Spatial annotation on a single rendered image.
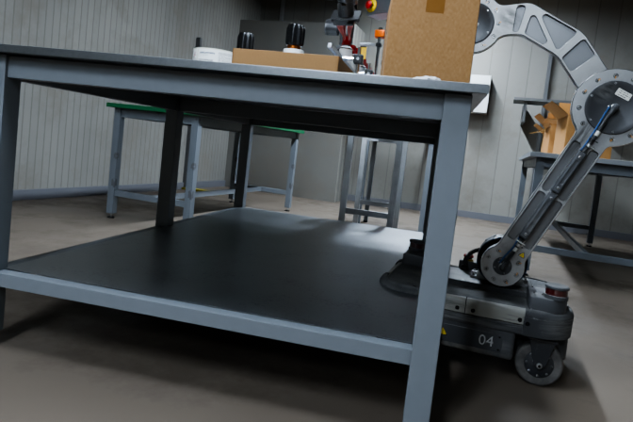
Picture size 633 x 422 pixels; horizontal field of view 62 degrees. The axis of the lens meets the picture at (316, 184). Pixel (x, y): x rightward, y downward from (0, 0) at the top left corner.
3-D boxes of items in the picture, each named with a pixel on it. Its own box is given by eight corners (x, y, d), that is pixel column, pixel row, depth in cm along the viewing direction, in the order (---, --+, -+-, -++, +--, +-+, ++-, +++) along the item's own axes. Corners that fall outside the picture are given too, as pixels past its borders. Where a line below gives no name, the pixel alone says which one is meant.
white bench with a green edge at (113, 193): (228, 201, 548) (236, 123, 543) (296, 211, 524) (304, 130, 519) (96, 217, 369) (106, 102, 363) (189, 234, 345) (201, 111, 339)
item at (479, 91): (243, 114, 344) (243, 111, 344) (450, 136, 317) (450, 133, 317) (-33, 48, 139) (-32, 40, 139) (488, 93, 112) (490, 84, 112)
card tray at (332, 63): (267, 82, 156) (269, 69, 156) (355, 89, 151) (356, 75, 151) (231, 64, 127) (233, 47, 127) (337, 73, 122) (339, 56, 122)
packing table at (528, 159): (508, 233, 540) (518, 157, 535) (594, 246, 515) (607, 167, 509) (513, 274, 332) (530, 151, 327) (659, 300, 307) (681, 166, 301)
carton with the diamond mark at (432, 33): (377, 96, 178) (387, 14, 176) (449, 104, 176) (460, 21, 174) (381, 85, 148) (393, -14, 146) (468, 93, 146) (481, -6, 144)
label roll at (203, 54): (183, 79, 229) (186, 45, 228) (200, 86, 249) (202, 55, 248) (227, 84, 226) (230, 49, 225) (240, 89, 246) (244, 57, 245)
